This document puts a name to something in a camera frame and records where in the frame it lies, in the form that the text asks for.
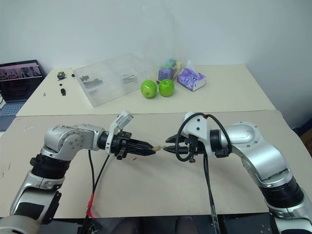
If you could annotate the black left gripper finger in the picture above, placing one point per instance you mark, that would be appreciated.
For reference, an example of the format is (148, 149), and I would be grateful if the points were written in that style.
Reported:
(142, 151)
(140, 143)

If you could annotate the black boxy small part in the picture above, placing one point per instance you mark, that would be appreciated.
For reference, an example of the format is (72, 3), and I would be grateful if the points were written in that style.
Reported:
(61, 75)

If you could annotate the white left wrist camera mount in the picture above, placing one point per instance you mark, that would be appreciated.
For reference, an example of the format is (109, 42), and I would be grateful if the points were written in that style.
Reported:
(123, 119)

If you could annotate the purple tissue pack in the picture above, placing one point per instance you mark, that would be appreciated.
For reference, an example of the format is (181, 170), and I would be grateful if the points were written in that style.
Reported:
(191, 79)

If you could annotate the open laptop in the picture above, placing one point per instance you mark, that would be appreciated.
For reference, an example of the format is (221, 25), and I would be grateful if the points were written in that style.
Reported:
(19, 80)

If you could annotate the black oblong small part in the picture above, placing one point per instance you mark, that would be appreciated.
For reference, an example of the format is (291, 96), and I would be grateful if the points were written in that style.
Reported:
(63, 92)

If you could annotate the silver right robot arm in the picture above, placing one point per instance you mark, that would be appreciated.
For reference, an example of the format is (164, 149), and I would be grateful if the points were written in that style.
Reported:
(256, 146)

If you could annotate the green apple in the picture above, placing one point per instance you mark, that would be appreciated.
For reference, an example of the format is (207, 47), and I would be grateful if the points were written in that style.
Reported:
(166, 87)
(148, 89)

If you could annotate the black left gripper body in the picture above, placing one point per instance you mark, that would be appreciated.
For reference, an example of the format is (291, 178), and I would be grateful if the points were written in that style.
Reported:
(122, 143)

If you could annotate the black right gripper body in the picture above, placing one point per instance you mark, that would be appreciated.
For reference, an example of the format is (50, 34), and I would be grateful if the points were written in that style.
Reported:
(198, 147)

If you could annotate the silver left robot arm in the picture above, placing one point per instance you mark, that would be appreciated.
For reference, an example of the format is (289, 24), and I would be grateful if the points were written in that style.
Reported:
(73, 136)

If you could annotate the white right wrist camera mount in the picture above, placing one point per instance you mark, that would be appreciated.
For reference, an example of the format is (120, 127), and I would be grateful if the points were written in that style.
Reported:
(196, 125)

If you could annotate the brown cardboard box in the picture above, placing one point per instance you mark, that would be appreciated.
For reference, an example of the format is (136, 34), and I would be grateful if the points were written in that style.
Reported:
(307, 142)

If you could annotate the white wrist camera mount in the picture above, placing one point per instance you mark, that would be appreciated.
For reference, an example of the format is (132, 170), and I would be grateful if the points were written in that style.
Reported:
(123, 119)
(196, 125)

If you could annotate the brass padlock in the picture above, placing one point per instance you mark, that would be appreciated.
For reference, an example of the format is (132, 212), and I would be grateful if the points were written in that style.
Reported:
(157, 148)

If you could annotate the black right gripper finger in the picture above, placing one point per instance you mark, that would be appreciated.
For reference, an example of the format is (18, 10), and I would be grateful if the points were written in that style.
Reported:
(179, 139)
(179, 150)

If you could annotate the clear bag of toy blocks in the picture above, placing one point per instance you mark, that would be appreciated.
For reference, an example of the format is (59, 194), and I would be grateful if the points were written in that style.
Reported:
(168, 69)

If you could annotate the clear plastic organizer box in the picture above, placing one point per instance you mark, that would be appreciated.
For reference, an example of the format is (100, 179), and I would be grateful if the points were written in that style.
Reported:
(107, 80)

